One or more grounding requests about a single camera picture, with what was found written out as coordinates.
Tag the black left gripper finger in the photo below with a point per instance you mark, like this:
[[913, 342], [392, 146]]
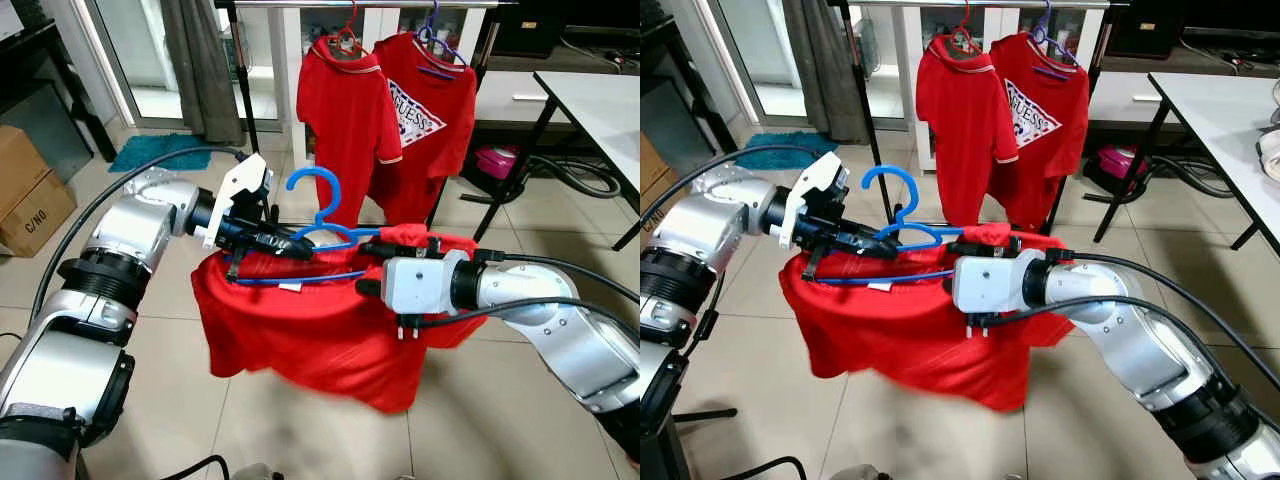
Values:
[[868, 237], [288, 253], [285, 237], [872, 253]]

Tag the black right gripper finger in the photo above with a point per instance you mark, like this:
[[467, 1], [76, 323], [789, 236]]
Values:
[[374, 249], [957, 250], [370, 289]]

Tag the blue plastic hanger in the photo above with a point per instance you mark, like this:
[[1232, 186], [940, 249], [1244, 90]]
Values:
[[880, 172], [305, 175]]

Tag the plain red T-shirt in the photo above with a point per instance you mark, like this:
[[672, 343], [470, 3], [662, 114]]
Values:
[[900, 340], [320, 340]]

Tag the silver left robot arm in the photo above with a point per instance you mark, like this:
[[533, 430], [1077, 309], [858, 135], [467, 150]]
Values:
[[720, 215], [130, 230]]

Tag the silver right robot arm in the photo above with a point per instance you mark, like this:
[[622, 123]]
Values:
[[1130, 340], [570, 340]]

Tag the purple plastic hanger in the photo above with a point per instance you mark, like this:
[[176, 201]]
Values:
[[440, 50], [1050, 45]]

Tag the red plastic hanger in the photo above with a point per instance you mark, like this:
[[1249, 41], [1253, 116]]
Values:
[[347, 42], [965, 42]]

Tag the teal floor mat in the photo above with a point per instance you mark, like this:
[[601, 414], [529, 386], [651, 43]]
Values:
[[150, 152], [780, 150]]

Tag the red polo shirt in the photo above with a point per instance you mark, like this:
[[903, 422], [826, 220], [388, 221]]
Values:
[[960, 130], [345, 130]]

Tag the steel black clothes rack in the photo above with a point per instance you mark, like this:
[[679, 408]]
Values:
[[860, 100], [245, 100]]

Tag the red printed logo T-shirt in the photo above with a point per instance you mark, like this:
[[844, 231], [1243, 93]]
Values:
[[1065, 90], [450, 90]]

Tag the white low drawer stand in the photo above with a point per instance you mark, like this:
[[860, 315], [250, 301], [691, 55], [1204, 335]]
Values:
[[510, 95], [1130, 100]]

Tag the plain brown cardboard box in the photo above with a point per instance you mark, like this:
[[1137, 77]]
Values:
[[650, 175], [20, 160]]

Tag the white framed glass door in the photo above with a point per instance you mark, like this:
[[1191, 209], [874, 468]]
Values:
[[735, 60], [110, 60]]

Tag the printed brown cardboard box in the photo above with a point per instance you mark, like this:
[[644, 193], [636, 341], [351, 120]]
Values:
[[40, 220]]

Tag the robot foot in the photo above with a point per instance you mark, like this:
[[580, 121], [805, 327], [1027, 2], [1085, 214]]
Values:
[[250, 472], [855, 473]]

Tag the black desk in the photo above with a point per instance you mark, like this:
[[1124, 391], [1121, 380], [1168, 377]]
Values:
[[40, 60], [670, 60]]

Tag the grey table black legs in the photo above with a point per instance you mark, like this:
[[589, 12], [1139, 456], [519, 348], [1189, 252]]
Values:
[[600, 110], [1220, 110]]

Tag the black speaker box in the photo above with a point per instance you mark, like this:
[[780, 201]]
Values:
[[1140, 28], [528, 28]]

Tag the black television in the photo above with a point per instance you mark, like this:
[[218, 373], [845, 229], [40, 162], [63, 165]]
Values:
[[1230, 18], [600, 15]]

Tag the cream jacket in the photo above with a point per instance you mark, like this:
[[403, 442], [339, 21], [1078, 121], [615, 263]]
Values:
[[1270, 155]]

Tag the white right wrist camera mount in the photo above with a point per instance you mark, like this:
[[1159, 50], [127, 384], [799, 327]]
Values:
[[420, 285], [990, 285]]

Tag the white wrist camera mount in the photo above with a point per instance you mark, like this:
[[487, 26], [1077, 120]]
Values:
[[815, 185], [240, 185], [990, 285], [420, 285]]

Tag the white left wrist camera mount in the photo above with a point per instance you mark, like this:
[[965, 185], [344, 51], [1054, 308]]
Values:
[[815, 185], [240, 185]]

